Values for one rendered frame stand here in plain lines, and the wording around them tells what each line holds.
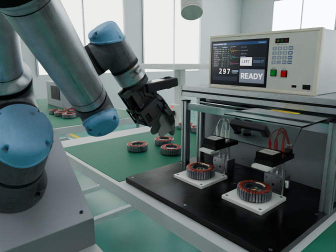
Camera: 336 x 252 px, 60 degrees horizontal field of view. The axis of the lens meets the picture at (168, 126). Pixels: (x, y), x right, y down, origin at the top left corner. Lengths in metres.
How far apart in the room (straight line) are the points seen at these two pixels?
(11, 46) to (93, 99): 0.18
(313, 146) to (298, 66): 0.31
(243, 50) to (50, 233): 0.86
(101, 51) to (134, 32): 5.65
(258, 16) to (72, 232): 8.18
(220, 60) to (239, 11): 7.73
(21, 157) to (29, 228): 0.22
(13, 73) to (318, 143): 0.97
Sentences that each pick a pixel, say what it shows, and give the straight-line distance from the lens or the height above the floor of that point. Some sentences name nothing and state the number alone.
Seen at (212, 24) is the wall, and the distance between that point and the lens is 7.99.
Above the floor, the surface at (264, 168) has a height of 0.88.
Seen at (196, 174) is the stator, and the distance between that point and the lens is 1.11.
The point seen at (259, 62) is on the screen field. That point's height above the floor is 1.22.
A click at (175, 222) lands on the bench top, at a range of 0.94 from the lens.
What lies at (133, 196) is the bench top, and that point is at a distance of 1.09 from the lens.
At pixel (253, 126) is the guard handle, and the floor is 1.06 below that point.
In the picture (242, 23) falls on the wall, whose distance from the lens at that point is 8.92.
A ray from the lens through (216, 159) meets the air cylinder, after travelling 1.26.
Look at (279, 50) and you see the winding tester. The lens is 1.06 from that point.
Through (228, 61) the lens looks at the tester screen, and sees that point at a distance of 1.18.
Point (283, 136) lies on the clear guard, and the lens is 0.78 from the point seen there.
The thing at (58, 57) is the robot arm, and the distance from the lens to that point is 0.48.
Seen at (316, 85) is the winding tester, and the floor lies 1.15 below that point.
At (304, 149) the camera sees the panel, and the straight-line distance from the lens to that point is 1.19.
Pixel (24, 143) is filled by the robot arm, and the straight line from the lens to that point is 0.62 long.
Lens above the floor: 1.22
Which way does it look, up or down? 13 degrees down
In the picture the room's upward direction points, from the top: straight up
